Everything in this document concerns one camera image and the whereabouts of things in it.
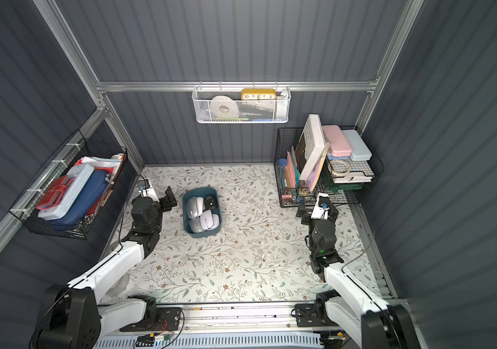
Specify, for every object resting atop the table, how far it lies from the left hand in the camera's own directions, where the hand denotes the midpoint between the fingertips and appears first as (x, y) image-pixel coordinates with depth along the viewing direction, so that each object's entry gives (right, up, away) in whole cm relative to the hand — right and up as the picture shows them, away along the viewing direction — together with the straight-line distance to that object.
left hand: (157, 189), depth 81 cm
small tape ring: (+70, +7, +8) cm, 71 cm away
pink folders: (+56, +8, +29) cm, 64 cm away
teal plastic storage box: (+6, -2, +25) cm, 26 cm away
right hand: (+62, -5, -1) cm, 62 cm away
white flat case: (-19, +6, -12) cm, 23 cm away
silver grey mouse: (+11, -16, +13) cm, 24 cm away
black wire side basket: (-27, +14, -4) cm, 31 cm away
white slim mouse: (+9, -8, +18) cm, 22 cm away
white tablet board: (+59, +17, +3) cm, 62 cm away
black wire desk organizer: (+78, 0, +14) cm, 79 cm away
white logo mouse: (+17, -14, +12) cm, 25 cm away
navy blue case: (-15, +3, -10) cm, 18 cm away
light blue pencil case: (+84, +17, +15) cm, 87 cm away
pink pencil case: (+74, +21, +15) cm, 79 cm away
